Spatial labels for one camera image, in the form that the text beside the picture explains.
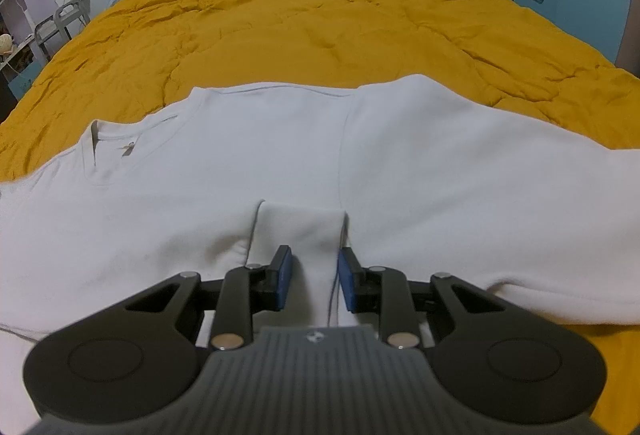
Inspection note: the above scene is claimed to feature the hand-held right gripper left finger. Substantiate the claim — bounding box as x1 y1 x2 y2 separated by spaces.
121 244 294 352

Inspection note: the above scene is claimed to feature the mustard yellow blanket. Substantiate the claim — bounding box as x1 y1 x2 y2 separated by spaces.
0 0 640 435

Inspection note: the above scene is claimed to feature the cluttered desk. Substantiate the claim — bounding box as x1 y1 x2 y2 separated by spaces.
0 0 40 93

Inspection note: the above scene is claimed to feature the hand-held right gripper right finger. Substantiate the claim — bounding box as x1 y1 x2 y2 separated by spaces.
337 246 506 351

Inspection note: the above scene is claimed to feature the grey metal chair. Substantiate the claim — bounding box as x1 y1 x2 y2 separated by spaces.
34 0 92 62

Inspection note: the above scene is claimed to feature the white printed sweatshirt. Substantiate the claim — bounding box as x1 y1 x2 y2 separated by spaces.
0 74 640 421

